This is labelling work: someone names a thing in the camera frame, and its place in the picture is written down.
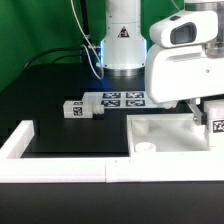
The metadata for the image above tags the white base marker plate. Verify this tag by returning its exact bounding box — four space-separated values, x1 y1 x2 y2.
83 91 161 109

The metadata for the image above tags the white square tabletop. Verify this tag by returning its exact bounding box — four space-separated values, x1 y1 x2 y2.
127 113 224 158

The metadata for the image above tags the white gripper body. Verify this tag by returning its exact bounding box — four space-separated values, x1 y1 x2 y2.
145 45 224 103

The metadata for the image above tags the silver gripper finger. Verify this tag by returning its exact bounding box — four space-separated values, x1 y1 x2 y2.
186 99 206 126

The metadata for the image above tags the white cable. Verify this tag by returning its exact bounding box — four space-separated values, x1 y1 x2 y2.
69 0 105 81

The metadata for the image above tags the black cable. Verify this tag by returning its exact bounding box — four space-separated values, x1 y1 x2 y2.
19 46 101 76

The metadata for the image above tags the white U-shaped obstacle fence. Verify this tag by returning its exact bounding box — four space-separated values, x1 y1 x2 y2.
0 120 224 183

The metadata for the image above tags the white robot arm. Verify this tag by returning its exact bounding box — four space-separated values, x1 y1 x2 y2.
98 0 224 125

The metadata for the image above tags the black work mat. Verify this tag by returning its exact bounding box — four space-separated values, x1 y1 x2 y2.
22 109 129 158

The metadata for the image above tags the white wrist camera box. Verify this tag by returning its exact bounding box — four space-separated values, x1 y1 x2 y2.
149 10 218 48

